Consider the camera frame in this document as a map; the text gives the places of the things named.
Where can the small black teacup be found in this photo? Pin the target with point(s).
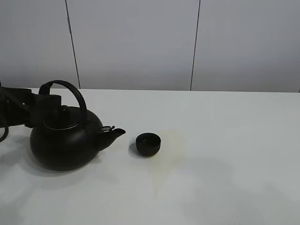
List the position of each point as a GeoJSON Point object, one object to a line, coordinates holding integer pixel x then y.
{"type": "Point", "coordinates": [148, 144]}

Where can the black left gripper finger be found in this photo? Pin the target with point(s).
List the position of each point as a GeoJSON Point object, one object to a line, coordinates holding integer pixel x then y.
{"type": "Point", "coordinates": [65, 113]}
{"type": "Point", "coordinates": [46, 104]}

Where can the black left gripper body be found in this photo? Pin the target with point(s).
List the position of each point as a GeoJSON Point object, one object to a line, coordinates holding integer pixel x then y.
{"type": "Point", "coordinates": [17, 107]}

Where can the black cast iron teapot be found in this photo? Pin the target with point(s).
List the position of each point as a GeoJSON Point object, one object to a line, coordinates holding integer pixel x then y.
{"type": "Point", "coordinates": [69, 145]}

